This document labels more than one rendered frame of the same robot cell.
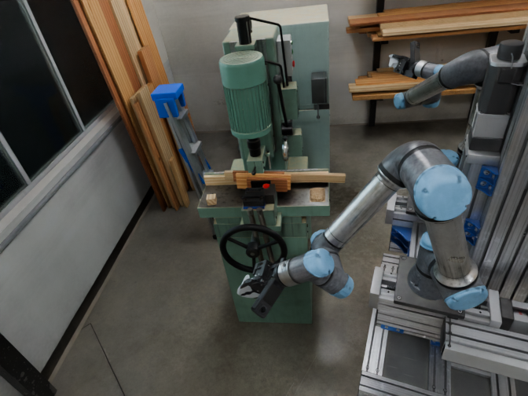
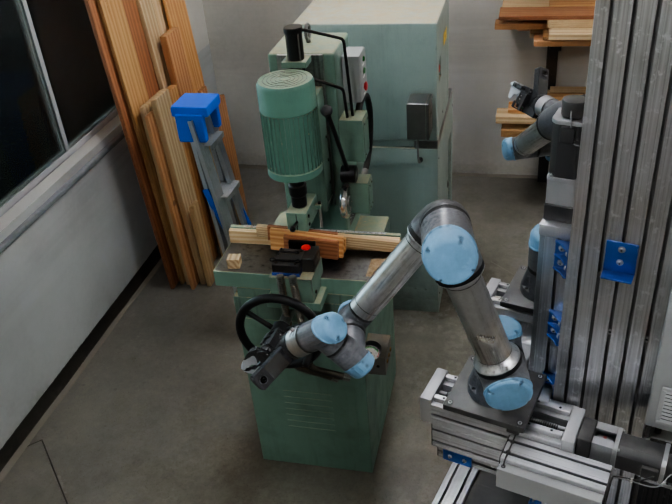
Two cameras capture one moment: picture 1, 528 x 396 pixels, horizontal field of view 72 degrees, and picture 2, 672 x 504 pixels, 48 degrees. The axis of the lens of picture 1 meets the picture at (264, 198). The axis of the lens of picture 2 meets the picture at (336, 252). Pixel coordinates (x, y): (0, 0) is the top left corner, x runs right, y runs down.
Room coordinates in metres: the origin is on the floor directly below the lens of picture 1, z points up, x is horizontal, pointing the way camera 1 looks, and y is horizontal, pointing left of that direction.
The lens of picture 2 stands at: (-0.74, -0.26, 2.29)
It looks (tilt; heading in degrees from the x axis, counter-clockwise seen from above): 33 degrees down; 4
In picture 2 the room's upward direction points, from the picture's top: 5 degrees counter-clockwise
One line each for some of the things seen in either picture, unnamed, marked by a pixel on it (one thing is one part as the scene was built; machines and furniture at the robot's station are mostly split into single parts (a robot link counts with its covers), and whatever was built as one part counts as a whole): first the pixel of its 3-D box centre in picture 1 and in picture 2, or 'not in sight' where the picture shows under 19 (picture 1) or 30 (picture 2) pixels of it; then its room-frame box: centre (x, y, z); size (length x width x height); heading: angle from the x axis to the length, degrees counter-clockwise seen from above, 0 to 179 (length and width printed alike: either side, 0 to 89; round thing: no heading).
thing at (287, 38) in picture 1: (285, 55); (354, 74); (1.72, -0.19, 1.40); 0.10 x 0.06 x 0.16; 169
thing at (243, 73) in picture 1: (247, 96); (290, 126); (1.43, 0.01, 1.35); 0.18 x 0.18 x 0.31
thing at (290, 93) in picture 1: (289, 100); (355, 135); (1.61, -0.18, 1.23); 0.09 x 0.08 x 0.15; 169
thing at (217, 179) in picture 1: (265, 178); (312, 239); (1.45, -0.02, 0.93); 0.60 x 0.02 x 0.05; 79
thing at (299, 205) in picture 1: (263, 203); (304, 274); (1.32, 0.01, 0.87); 0.61 x 0.30 x 0.06; 79
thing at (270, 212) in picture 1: (260, 208); (296, 278); (1.24, 0.02, 0.92); 0.15 x 0.13 x 0.09; 79
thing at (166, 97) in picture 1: (196, 167); (228, 221); (2.19, 0.43, 0.58); 0.27 x 0.25 x 1.16; 78
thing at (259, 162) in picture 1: (257, 160); (303, 213); (1.45, 0.00, 1.03); 0.14 x 0.07 x 0.09; 169
